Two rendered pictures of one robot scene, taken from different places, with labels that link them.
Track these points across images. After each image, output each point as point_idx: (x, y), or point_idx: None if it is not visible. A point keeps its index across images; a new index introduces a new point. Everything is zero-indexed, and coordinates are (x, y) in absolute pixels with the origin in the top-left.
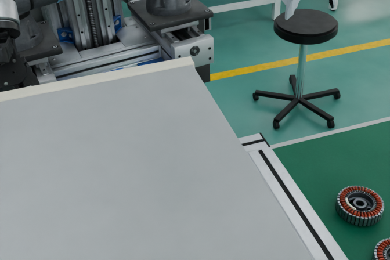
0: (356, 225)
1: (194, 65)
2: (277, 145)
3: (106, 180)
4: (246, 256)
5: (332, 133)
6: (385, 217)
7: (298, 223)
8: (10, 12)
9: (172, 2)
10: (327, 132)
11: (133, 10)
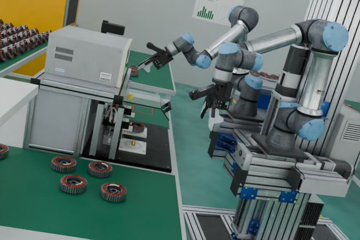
0: None
1: (123, 50)
2: (179, 198)
3: (88, 36)
4: (56, 32)
5: (181, 220)
6: (102, 200)
7: (79, 85)
8: (169, 46)
9: (269, 134)
10: (183, 219)
11: None
